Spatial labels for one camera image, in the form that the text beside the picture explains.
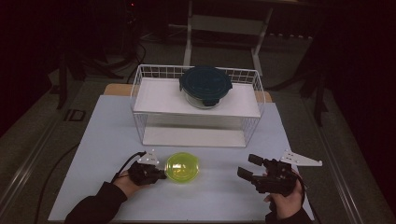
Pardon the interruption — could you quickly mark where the person's right hand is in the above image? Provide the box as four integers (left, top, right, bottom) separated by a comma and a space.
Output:
263, 178, 304, 220

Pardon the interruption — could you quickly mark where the bundle of black cables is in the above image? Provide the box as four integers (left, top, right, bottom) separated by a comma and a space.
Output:
122, 41, 148, 83

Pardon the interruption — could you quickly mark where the black floor socket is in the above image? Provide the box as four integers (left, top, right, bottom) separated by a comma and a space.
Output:
64, 108, 87, 123

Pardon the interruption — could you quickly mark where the metal floor rail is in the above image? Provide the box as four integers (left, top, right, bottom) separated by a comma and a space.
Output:
0, 119, 62, 213
303, 96, 365, 224

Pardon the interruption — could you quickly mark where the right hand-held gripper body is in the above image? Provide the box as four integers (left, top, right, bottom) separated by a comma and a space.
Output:
251, 148, 323, 198

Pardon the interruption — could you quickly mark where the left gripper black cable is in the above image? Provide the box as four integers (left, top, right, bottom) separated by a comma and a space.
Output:
111, 151, 148, 184

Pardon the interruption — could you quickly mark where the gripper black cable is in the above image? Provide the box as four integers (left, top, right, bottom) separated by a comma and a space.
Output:
291, 170, 322, 224
111, 151, 148, 184

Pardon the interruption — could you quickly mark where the black floor cable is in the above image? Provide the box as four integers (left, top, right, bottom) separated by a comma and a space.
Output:
33, 142, 81, 224

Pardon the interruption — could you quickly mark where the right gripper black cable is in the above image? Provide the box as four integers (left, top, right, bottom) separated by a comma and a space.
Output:
291, 170, 322, 224

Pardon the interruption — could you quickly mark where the glass container with blue lid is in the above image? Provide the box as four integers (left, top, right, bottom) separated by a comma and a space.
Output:
178, 64, 233, 110

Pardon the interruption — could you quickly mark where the green plastic bowl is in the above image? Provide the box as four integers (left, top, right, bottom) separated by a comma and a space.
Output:
163, 151, 200, 185

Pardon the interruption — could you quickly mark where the black stand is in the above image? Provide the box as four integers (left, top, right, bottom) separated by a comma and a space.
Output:
298, 55, 330, 127
55, 50, 85, 110

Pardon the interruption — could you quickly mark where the person's left hand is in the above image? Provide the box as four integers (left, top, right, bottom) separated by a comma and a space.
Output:
113, 170, 143, 199

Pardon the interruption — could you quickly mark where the white metal stand frame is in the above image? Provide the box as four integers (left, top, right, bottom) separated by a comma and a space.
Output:
182, 0, 275, 77

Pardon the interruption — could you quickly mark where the white wire shelf rack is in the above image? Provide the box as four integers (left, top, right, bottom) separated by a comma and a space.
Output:
130, 63, 266, 148

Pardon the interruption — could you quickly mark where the dark device with red light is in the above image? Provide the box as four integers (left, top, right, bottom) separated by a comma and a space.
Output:
122, 0, 141, 41

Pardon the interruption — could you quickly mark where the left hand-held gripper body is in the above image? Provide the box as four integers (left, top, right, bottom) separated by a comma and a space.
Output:
127, 148, 163, 187

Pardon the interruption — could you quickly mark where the pale blue table mat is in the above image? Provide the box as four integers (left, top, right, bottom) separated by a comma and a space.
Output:
48, 94, 316, 222

